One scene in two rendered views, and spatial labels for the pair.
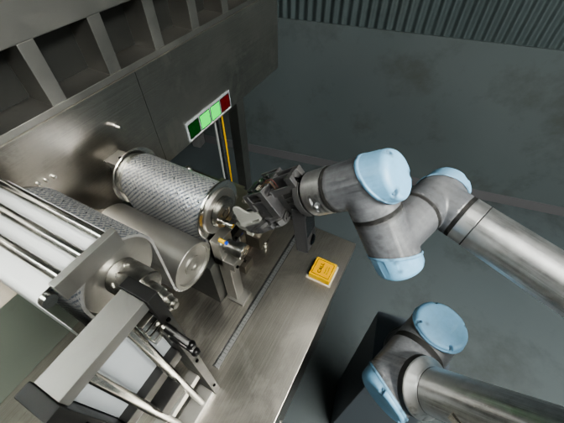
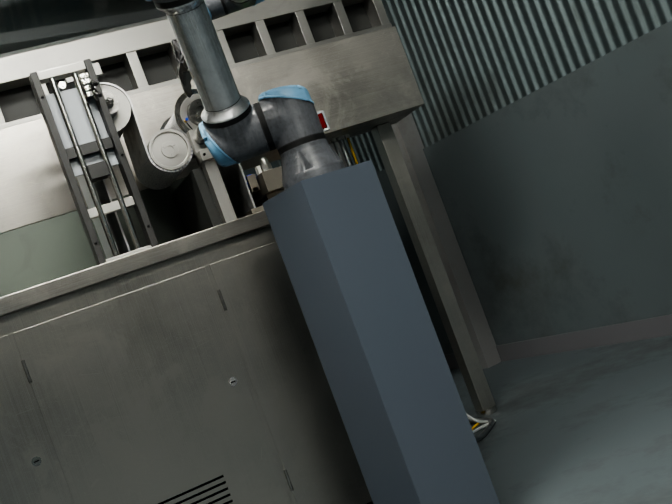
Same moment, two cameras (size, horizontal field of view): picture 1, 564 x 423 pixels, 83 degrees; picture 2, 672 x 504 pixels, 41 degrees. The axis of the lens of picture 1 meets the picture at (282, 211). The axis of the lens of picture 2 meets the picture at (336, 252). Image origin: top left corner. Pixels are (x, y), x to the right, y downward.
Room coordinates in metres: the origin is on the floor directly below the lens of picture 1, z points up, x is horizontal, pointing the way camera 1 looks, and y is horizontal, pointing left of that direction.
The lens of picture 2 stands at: (-1.36, -1.70, 0.69)
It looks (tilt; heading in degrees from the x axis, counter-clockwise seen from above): 1 degrees up; 40
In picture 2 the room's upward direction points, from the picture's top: 20 degrees counter-clockwise
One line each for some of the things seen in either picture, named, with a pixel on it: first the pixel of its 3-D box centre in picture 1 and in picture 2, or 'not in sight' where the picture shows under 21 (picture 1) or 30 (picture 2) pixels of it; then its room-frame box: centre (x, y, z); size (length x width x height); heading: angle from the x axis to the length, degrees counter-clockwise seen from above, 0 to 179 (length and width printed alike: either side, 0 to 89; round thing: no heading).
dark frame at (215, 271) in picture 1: (178, 254); (204, 210); (0.52, 0.31, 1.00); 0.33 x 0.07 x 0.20; 62
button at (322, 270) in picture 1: (322, 270); not in sight; (0.52, -0.13, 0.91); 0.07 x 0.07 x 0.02; 62
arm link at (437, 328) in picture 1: (431, 335); (288, 116); (0.26, -0.35, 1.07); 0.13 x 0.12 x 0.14; 132
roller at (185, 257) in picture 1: (152, 244); (162, 160); (0.44, 0.32, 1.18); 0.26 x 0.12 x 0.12; 62
